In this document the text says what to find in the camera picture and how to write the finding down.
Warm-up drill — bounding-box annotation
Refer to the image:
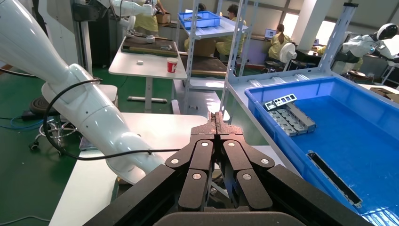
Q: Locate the chair base with casters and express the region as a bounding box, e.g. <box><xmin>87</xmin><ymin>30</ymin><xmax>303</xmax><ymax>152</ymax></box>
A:
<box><xmin>28</xmin><ymin>121</ymin><xmax>82</xmax><ymax>154</ymax></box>

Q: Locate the grey background robot gripper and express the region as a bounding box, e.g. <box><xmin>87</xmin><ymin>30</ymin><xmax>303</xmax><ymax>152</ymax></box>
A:
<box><xmin>126</xmin><ymin>29</ymin><xmax>156</xmax><ymax>44</ymax></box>

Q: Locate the small cardboard box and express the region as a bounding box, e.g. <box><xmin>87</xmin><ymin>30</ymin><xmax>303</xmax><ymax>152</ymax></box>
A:
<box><xmin>156</xmin><ymin>12</ymin><xmax>172</xmax><ymax>25</ymax></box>

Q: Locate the seated person dark hair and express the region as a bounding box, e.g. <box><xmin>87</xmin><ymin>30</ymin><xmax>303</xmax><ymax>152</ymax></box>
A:
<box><xmin>184</xmin><ymin>2</ymin><xmax>216</xmax><ymax>57</ymax></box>

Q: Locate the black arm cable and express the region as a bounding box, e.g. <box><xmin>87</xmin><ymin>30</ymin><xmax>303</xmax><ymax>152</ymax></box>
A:
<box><xmin>42</xmin><ymin>78</ymin><xmax>182</xmax><ymax>161</ymax></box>

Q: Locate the small blue plastic bin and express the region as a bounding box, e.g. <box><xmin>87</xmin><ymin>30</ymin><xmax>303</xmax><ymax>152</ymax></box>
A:
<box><xmin>178</xmin><ymin>11</ymin><xmax>222</xmax><ymax>30</ymax></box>

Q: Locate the dark cabinet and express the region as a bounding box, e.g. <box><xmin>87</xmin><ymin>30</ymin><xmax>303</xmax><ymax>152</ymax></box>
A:
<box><xmin>72</xmin><ymin>0</ymin><xmax>113</xmax><ymax>73</ymax></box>

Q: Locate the large blue plastic bin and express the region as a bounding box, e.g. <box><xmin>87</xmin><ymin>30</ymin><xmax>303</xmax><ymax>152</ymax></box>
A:
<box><xmin>244</xmin><ymin>76</ymin><xmax>399</xmax><ymax>226</ymax></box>

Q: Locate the silver metal I/O shield plate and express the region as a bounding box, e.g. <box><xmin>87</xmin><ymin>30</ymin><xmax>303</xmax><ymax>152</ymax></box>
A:
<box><xmin>306</xmin><ymin>150</ymin><xmax>363</xmax><ymax>209</ymax></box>
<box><xmin>263</xmin><ymin>93</ymin><xmax>298</xmax><ymax>112</ymax></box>

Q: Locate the white desk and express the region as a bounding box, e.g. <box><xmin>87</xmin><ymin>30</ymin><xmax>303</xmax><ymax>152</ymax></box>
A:
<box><xmin>108</xmin><ymin>37</ymin><xmax>188</xmax><ymax>113</ymax></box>

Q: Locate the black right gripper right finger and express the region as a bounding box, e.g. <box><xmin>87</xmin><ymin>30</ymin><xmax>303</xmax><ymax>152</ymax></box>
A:
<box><xmin>215</xmin><ymin>112</ymin><xmax>373</xmax><ymax>226</ymax></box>

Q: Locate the grey metal shelf rack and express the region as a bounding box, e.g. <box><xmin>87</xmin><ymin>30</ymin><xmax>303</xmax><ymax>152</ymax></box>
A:
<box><xmin>173</xmin><ymin>0</ymin><xmax>250</xmax><ymax>114</ymax></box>

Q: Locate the standing person yellow shirt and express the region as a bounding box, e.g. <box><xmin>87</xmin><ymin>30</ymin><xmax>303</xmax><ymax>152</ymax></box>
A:
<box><xmin>134</xmin><ymin>0</ymin><xmax>167</xmax><ymax>36</ymax></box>

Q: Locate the white humanoid black visor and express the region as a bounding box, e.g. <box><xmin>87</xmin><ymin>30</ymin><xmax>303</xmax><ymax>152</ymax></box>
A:
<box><xmin>331</xmin><ymin>23</ymin><xmax>399</xmax><ymax>75</ymax></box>

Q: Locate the grey floor cable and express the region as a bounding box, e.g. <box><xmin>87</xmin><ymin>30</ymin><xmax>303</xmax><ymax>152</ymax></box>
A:
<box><xmin>0</xmin><ymin>214</ymin><xmax>43</xmax><ymax>226</ymax></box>

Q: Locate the black round stool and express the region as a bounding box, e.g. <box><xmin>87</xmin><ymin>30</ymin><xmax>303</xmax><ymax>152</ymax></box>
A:
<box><xmin>264</xmin><ymin>60</ymin><xmax>283</xmax><ymax>72</ymax></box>

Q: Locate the black cart shelf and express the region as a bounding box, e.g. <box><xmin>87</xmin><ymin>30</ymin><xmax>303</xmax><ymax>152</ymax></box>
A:
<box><xmin>179</xmin><ymin>53</ymin><xmax>229</xmax><ymax>79</ymax></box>

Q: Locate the blue floor cable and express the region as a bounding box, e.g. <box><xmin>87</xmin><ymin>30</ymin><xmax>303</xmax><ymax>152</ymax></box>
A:
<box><xmin>0</xmin><ymin>116</ymin><xmax>45</xmax><ymax>131</ymax></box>

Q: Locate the black round stool seat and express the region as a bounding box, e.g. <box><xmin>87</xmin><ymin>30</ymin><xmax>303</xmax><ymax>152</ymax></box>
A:
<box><xmin>29</xmin><ymin>96</ymin><xmax>60</xmax><ymax>117</ymax></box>

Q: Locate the seated person with ponytail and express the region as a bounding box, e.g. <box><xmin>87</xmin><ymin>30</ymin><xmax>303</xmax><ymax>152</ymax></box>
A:
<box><xmin>268</xmin><ymin>23</ymin><xmax>293</xmax><ymax>62</ymax></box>

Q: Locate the grey metal channel bracket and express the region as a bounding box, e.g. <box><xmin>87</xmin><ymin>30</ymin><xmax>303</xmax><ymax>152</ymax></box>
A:
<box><xmin>268</xmin><ymin>107</ymin><xmax>308</xmax><ymax>137</ymax></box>
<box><xmin>285</xmin><ymin>102</ymin><xmax>317</xmax><ymax>133</ymax></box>

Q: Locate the seated person with glasses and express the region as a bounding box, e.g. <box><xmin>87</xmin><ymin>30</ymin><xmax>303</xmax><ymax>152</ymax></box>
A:
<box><xmin>215</xmin><ymin>3</ymin><xmax>247</xmax><ymax>57</ymax></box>

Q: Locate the dark tray with tan rim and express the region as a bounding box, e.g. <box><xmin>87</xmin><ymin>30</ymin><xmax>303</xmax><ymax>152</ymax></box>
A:
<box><xmin>120</xmin><ymin>36</ymin><xmax>179</xmax><ymax>58</ymax></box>

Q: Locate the white round fan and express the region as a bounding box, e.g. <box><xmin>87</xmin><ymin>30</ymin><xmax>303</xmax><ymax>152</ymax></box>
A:
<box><xmin>279</xmin><ymin>42</ymin><xmax>297</xmax><ymax>64</ymax></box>

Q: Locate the black power adapter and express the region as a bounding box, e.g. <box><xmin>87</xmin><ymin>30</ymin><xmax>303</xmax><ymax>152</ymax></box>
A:
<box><xmin>21</xmin><ymin>112</ymin><xmax>45</xmax><ymax>121</ymax></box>

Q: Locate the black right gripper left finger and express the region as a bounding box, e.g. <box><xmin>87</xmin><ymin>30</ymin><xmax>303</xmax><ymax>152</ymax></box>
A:
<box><xmin>84</xmin><ymin>112</ymin><xmax>216</xmax><ymax>226</ymax></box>

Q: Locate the red paper cup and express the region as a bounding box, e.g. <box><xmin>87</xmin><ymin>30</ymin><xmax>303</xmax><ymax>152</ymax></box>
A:
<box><xmin>167</xmin><ymin>57</ymin><xmax>179</xmax><ymax>74</ymax></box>

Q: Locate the flat cardboard box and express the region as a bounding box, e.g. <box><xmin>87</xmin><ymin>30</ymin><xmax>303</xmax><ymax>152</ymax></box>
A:
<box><xmin>369</xmin><ymin>87</ymin><xmax>399</xmax><ymax>104</ymax></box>

